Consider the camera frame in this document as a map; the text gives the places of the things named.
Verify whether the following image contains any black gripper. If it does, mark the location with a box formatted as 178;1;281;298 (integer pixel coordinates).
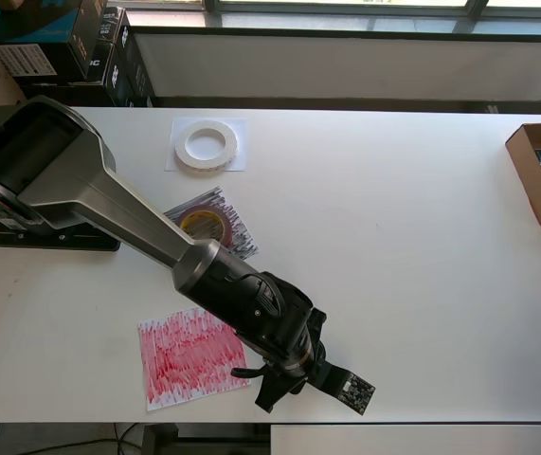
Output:
256;308;328;412

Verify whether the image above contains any red tape roll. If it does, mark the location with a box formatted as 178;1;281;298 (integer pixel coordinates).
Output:
174;203;236;250

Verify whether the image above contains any white tape roll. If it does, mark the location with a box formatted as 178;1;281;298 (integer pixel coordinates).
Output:
173;120;238;173

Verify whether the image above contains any red scribbled paper sheet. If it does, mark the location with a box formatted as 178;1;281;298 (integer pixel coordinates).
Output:
136;307;252;412

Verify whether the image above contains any dark table leg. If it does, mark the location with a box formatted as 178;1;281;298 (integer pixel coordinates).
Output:
142;423;180;455

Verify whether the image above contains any white side table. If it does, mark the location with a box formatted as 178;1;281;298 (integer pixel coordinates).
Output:
270;424;541;455

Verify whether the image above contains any black scribbled paper sheet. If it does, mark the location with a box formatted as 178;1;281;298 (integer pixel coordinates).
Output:
163;186;261;260

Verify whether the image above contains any blank white paper sheet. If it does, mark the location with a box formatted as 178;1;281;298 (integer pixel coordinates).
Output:
164;117;248;173

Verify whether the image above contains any open brown cardboard tray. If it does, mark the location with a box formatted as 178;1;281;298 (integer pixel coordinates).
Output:
505;121;541;227

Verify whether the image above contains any black printed carton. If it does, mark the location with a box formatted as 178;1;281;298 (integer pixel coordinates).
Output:
108;26;157;109
84;7;129;91

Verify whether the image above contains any black teal printed box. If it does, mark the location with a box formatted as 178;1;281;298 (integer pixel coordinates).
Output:
0;0;109;46

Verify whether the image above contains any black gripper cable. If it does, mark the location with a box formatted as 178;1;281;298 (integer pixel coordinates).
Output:
229;365;267;380

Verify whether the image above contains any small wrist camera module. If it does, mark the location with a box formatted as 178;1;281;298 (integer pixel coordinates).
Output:
319;359;377;418

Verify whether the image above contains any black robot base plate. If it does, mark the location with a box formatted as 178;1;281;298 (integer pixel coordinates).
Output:
0;222;120;252

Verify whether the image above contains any grey window frame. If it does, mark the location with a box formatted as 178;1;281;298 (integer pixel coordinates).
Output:
201;0;541;23

